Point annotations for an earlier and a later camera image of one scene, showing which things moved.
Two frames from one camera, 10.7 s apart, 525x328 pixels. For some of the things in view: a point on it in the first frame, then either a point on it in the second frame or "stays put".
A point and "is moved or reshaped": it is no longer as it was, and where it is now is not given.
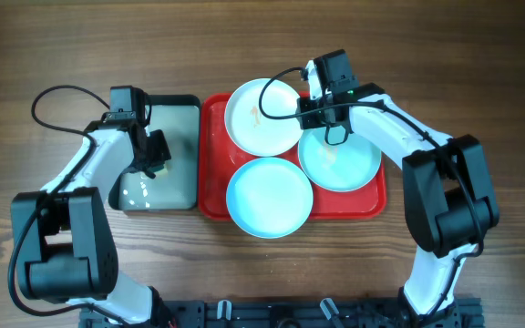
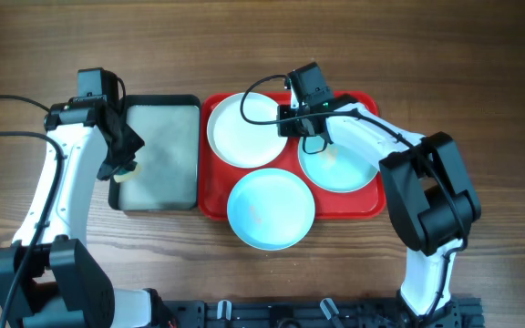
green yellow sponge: [162, 173] is moved or reshaped
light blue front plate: [269, 198] is moved or reshaped
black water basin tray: [176, 185] stays put
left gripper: [156, 152] to [119, 148]
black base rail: [290, 313] stays put
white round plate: [261, 117] is moved or reshaped
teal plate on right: [343, 167] stays put
